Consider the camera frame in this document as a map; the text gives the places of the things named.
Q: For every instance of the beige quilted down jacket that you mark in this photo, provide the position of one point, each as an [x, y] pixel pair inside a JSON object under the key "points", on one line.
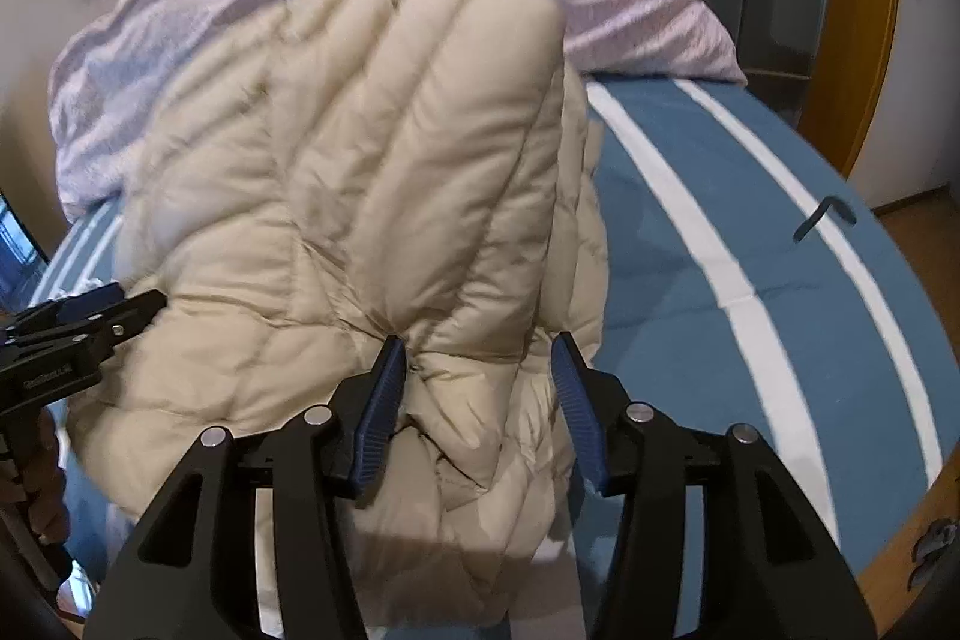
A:
{"points": [[375, 197]]}

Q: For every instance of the wooden framed glass door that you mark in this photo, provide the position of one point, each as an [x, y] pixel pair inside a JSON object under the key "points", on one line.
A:
{"points": [[870, 10]]}

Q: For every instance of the person's left hand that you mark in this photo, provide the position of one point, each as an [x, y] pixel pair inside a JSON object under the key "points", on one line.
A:
{"points": [[46, 467]]}

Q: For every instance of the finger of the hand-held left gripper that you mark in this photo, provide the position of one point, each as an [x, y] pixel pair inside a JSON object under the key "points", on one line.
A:
{"points": [[124, 314], [82, 304]]}

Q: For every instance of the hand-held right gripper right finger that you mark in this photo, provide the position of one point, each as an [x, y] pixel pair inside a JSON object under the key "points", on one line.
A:
{"points": [[577, 407]]}

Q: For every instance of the dark object on floor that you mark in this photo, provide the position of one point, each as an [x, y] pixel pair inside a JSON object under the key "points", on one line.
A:
{"points": [[930, 554]]}

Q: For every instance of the window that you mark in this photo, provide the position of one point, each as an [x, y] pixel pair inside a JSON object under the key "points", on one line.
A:
{"points": [[16, 257]]}

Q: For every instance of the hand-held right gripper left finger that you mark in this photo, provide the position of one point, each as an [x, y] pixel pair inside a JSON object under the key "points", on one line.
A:
{"points": [[379, 407]]}

